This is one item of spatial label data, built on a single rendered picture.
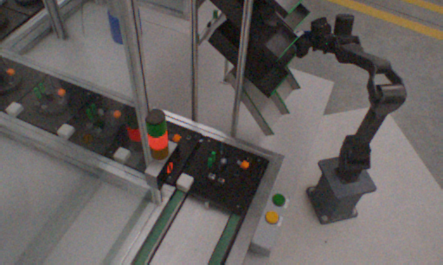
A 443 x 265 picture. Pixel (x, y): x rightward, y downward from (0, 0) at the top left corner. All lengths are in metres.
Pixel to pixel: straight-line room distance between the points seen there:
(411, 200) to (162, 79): 1.16
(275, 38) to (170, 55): 0.81
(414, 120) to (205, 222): 2.18
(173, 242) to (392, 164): 0.92
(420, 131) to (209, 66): 1.80
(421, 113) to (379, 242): 1.91
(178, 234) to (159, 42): 1.05
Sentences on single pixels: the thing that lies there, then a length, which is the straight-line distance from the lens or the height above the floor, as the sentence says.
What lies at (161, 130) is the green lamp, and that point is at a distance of 0.94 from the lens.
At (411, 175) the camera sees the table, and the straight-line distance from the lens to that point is 1.70.
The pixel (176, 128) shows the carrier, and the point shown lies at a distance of 1.47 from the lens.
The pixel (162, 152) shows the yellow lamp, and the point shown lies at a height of 1.29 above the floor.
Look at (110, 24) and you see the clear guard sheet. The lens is 0.71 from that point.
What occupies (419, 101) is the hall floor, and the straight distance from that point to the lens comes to 3.34.
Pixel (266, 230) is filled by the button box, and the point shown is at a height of 0.96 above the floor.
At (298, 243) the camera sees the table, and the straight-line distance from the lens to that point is 1.40.
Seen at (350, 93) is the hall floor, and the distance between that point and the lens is 3.16.
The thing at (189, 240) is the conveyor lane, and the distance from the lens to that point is 1.30.
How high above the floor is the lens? 2.12
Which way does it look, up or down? 49 degrees down
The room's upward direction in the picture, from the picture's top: 4 degrees clockwise
